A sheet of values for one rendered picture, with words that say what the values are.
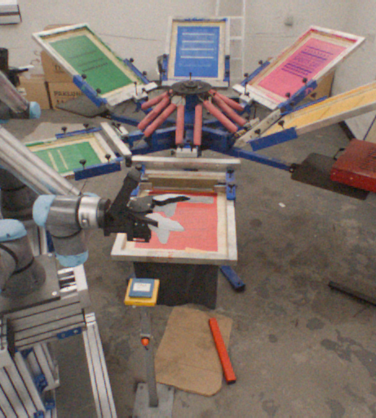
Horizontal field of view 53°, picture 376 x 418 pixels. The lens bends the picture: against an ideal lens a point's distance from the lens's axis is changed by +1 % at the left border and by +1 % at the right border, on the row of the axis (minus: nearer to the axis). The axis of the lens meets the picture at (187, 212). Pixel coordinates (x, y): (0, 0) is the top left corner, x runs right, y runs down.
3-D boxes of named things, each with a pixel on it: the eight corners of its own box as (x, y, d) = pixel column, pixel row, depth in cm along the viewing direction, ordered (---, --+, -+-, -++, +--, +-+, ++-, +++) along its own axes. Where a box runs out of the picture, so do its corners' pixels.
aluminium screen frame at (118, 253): (236, 265, 172) (236, 260, 170) (112, 260, 175) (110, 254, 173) (231, 178, 236) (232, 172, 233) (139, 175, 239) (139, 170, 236)
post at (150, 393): (170, 424, 207) (164, 310, 151) (131, 421, 209) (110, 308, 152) (174, 385, 225) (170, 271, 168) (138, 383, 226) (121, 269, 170)
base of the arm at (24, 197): (0, 214, 153) (-8, 193, 147) (1, 195, 164) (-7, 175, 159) (39, 206, 157) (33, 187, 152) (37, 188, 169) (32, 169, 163)
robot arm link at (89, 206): (87, 190, 89) (76, 206, 81) (107, 192, 88) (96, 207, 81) (91, 218, 92) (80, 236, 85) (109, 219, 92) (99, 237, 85)
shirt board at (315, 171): (377, 180, 249) (380, 169, 244) (361, 210, 222) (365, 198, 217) (204, 133, 309) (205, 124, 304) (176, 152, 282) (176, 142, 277)
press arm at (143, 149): (26, 180, 249) (24, 172, 245) (24, 176, 253) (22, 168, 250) (192, 144, 293) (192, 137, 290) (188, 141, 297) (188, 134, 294)
